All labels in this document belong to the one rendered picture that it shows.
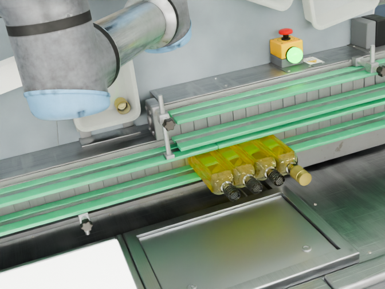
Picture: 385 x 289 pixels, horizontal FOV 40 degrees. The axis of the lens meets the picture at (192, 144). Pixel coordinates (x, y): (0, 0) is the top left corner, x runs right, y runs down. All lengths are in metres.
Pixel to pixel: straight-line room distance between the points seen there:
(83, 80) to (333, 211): 0.89
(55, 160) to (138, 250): 0.32
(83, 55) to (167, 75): 0.77
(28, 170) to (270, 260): 0.63
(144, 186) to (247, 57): 0.49
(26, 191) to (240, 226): 0.53
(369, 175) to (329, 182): 0.12
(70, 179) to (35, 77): 0.62
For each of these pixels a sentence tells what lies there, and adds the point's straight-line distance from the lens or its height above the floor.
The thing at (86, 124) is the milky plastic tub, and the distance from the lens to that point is 1.40.
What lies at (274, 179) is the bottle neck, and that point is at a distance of 1.26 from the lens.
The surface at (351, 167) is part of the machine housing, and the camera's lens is 1.66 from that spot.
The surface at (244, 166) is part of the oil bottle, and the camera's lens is 1.29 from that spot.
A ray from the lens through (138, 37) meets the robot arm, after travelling 0.93.
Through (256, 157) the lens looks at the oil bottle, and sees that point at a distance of 1.32.
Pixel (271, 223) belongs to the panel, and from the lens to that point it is 1.35.
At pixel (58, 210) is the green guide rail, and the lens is 1.37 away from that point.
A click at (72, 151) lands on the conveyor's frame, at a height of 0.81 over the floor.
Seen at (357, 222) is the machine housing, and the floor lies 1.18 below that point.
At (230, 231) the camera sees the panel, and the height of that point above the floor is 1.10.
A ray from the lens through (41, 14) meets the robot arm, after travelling 0.72.
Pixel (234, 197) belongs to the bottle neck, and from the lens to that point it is 1.24.
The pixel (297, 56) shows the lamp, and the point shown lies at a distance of 1.52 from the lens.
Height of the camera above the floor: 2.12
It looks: 60 degrees down
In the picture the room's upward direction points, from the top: 138 degrees clockwise
